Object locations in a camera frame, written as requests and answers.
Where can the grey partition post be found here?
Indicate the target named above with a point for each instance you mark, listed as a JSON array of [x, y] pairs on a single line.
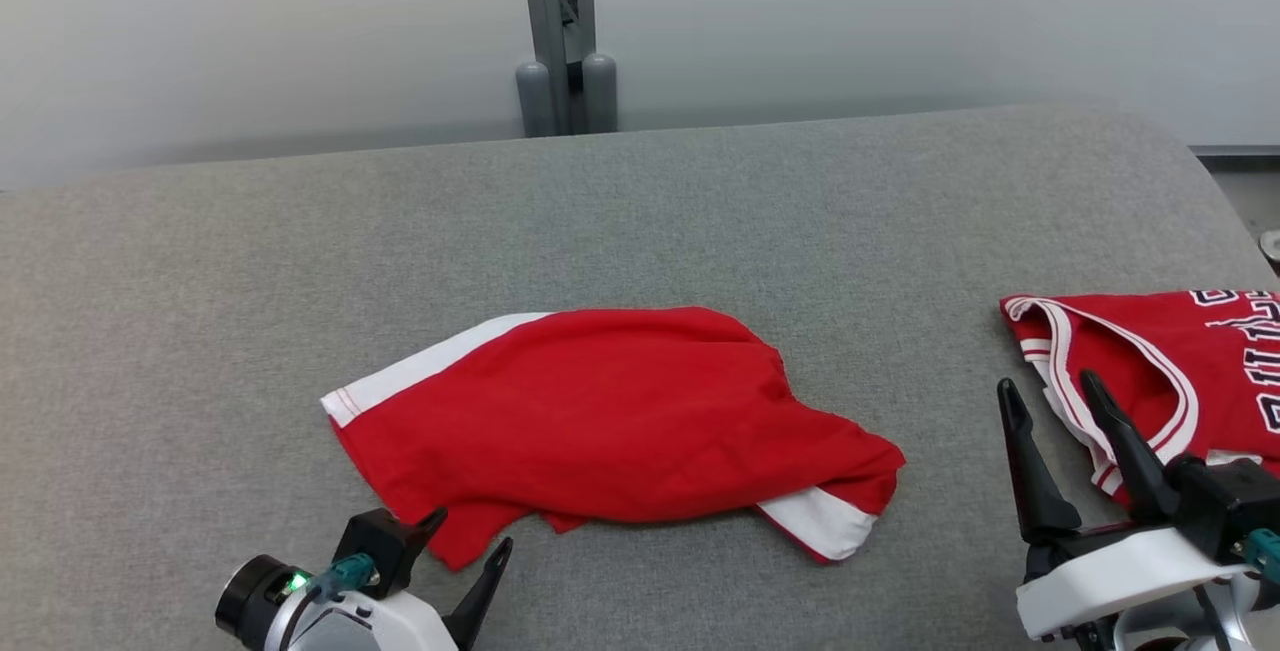
[[560, 31]]

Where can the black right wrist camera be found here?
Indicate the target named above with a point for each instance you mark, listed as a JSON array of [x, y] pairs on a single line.
[[1230, 501]]

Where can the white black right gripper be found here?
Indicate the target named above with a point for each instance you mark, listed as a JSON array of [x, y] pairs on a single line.
[[1120, 581]]

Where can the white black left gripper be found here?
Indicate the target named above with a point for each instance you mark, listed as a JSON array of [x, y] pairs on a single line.
[[390, 626]]

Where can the round grey floor fitting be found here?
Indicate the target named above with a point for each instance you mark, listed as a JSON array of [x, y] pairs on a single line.
[[1272, 251]]

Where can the red shorts with white stripes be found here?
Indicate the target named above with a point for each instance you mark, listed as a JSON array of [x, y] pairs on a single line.
[[600, 411]]

